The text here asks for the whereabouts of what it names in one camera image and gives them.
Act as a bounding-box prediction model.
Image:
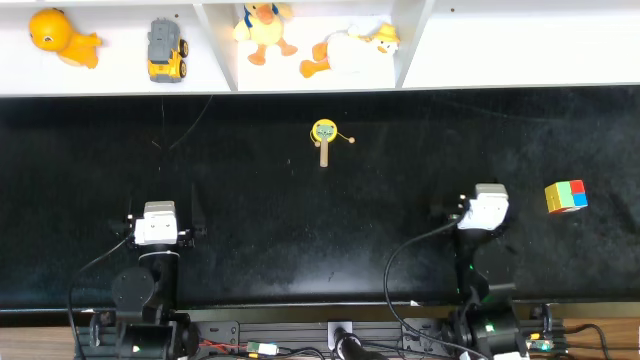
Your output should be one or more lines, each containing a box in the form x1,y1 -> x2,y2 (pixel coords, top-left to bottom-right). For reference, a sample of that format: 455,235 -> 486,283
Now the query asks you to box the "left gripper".
110,183 -> 208,251

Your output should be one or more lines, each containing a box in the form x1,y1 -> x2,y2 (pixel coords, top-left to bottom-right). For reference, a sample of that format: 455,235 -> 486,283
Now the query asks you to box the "grey and yellow toy truck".
146,17 -> 190,84

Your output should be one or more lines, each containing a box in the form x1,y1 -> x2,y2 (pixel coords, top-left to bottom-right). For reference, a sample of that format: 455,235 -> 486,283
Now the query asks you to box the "yellow rattle drum toy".
308,118 -> 357,169

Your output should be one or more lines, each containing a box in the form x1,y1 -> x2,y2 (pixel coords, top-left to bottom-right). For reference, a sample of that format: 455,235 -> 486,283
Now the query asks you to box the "orange dinosaur figure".
27,7 -> 104,70

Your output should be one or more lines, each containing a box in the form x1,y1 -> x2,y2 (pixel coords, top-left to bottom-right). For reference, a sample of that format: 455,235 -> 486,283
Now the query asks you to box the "many-coloured puzzle cube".
543,179 -> 589,215

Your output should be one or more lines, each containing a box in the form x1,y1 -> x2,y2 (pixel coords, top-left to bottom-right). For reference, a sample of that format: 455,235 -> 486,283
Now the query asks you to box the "white shelf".
0,0 -> 640,98

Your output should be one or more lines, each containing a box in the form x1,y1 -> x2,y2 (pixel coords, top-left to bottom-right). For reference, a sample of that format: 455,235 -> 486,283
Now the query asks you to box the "yellow plush duck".
231,2 -> 300,67

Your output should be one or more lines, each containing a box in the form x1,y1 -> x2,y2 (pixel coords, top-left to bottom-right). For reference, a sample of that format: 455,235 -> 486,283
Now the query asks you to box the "white plush duck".
298,22 -> 401,80

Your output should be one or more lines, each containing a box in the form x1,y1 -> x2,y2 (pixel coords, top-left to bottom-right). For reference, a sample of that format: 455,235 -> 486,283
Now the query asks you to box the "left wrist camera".
133,200 -> 180,247

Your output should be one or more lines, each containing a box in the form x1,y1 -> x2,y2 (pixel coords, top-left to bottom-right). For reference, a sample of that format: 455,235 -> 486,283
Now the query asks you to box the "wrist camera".
133,200 -> 180,247
456,182 -> 511,232

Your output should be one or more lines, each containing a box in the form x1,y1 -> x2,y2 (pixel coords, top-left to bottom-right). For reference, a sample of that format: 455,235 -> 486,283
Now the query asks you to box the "mounting rail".
74,305 -> 616,360

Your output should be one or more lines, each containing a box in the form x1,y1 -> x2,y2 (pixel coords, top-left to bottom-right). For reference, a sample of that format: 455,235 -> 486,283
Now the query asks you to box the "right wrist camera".
456,182 -> 511,232

